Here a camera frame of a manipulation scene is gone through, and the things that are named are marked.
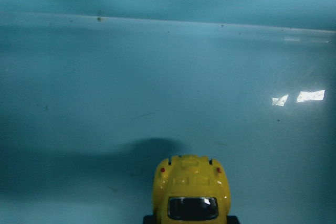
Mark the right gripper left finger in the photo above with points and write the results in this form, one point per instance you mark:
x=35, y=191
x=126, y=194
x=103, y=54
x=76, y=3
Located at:
x=148, y=219

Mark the yellow beetle toy car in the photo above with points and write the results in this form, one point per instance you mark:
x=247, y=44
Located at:
x=190, y=189

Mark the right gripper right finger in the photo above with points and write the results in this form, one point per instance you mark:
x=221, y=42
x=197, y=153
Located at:
x=233, y=219

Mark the light blue plastic bin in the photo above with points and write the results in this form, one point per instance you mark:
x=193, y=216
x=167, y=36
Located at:
x=95, y=93

